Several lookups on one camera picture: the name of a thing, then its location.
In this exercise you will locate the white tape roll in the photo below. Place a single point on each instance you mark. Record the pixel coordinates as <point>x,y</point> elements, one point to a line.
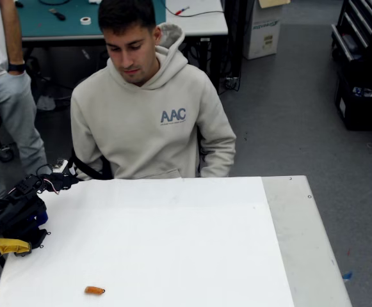
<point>85,20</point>

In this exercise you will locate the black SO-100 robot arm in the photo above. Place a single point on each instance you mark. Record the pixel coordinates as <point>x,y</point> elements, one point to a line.
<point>12,214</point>

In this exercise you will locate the white cardboard box green print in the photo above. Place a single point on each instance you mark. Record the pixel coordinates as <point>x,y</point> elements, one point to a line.
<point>262,38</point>

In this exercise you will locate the yellow clamp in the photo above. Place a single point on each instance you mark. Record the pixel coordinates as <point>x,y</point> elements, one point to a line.
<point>6,245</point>

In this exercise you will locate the black caster wheel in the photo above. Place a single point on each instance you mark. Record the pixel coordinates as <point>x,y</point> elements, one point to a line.
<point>5,154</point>

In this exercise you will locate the black utility knife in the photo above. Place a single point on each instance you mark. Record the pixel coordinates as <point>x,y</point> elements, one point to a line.
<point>57,14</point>

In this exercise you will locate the grey plastic bag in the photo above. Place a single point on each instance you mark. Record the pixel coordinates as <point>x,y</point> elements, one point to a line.
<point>45,104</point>

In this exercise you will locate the person in grey trousers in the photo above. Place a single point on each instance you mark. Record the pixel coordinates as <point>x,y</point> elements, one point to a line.
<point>0,105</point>

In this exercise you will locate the small black object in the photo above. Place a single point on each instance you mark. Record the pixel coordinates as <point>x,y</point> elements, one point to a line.
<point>19,4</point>

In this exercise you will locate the bare forearm of person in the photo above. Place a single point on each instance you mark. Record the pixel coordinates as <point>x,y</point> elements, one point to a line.
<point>12,32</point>

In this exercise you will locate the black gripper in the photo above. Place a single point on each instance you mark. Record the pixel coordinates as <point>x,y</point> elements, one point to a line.
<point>61,183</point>

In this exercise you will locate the brown cardboard piece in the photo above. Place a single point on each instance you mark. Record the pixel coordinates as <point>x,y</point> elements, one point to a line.
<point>272,2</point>

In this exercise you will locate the black storage crate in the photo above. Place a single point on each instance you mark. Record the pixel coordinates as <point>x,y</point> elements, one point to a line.
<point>355,115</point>

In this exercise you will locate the small orange object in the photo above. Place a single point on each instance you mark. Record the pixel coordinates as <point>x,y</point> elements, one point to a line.
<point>93,290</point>

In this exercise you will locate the green cutting mat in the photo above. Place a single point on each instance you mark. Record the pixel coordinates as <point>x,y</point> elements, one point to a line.
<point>70,25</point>

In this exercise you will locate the black tool rack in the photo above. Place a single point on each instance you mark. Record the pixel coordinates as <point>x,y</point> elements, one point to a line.
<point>349,32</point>

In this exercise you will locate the seated man in beige hoodie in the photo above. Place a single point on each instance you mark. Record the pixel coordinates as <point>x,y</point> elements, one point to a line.
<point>141,128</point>

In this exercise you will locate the white paper sheet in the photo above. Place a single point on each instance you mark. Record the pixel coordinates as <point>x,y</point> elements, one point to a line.
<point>173,240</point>

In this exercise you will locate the blue tape scrap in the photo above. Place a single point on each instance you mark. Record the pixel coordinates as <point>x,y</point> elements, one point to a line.
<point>347,276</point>

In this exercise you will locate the white workshop table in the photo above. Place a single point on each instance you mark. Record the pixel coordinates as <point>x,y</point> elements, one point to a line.
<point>205,25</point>

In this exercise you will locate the black wristwatch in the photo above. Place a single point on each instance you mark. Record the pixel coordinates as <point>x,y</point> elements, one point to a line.
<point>16,67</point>

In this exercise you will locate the white wrist camera board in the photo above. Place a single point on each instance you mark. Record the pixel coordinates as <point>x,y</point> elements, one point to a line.
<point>61,166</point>

